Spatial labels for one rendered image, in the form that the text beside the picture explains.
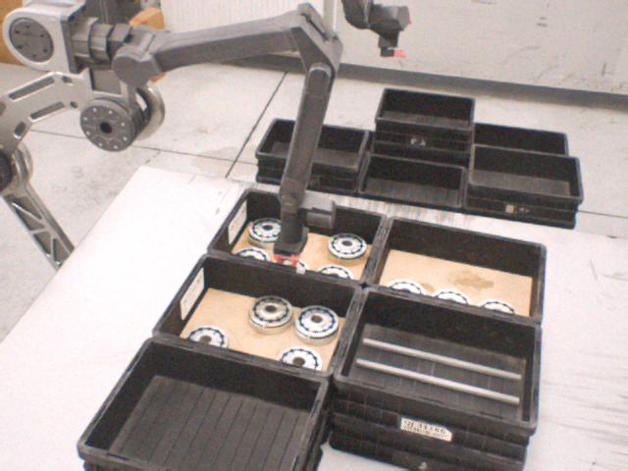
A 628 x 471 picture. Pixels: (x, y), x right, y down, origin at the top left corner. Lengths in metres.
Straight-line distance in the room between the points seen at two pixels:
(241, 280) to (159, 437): 0.45
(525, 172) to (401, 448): 1.68
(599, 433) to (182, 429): 0.93
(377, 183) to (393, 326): 1.40
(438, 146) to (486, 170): 0.24
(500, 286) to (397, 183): 1.25
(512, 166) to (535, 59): 1.74
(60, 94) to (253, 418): 1.01
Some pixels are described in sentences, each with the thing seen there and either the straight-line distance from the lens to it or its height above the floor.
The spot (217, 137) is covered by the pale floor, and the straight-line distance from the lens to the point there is 4.18.
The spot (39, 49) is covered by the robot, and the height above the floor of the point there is 1.43.
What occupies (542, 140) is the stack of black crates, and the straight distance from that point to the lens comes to 3.48.
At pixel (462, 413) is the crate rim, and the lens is 1.53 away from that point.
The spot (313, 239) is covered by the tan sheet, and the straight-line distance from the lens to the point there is 2.04.
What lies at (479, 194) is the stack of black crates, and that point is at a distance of 2.83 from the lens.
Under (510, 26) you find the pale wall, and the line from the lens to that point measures 4.67.
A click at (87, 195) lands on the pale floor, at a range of 3.78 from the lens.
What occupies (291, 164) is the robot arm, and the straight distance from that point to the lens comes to 1.63.
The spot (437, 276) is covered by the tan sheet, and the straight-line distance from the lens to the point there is 1.97.
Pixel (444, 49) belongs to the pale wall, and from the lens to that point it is 4.73.
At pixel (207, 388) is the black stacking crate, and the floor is 0.83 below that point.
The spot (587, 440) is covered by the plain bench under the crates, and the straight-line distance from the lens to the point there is 1.87.
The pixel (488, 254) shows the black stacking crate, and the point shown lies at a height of 0.87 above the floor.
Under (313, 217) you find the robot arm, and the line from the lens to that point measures 1.74.
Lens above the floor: 2.07
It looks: 37 degrees down
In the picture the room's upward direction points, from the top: 2 degrees clockwise
